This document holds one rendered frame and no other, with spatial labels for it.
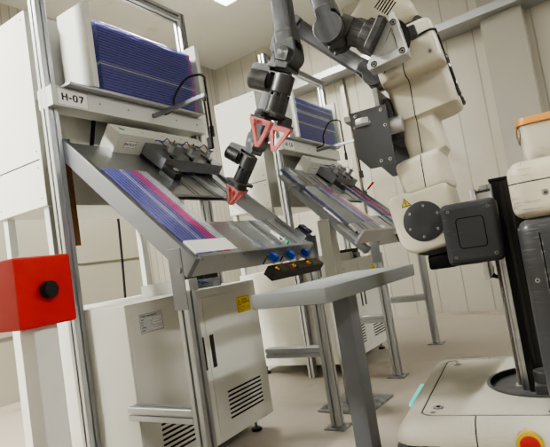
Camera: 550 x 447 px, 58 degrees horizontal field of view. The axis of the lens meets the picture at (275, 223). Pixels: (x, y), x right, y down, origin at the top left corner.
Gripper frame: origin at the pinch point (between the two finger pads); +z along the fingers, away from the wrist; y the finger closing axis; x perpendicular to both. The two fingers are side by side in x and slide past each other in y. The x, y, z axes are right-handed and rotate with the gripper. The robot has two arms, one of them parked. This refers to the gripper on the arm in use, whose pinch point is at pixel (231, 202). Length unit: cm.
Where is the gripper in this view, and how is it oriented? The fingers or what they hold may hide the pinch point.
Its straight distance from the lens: 193.5
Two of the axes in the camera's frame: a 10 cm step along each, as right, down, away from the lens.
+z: -4.0, 8.8, 2.5
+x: 7.6, 4.8, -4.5
